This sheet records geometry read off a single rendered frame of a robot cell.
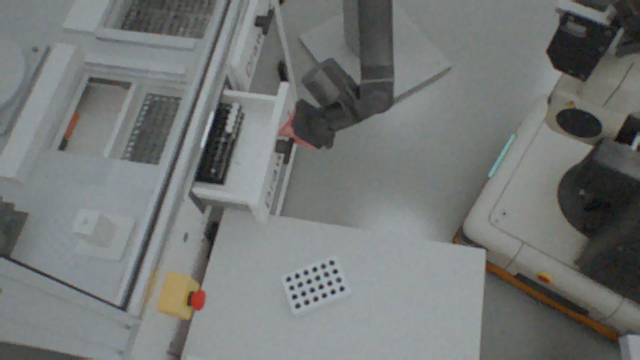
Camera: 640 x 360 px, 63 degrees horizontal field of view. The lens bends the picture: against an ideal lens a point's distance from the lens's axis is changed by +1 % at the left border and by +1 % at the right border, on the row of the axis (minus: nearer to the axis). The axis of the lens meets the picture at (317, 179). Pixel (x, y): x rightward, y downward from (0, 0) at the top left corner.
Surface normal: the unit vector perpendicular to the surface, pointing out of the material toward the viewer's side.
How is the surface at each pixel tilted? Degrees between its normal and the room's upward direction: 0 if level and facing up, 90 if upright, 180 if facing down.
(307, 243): 0
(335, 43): 5
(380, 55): 48
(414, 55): 3
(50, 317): 90
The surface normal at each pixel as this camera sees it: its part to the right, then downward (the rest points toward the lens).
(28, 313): 0.98, 0.15
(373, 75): -0.19, 0.56
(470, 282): -0.07, -0.41
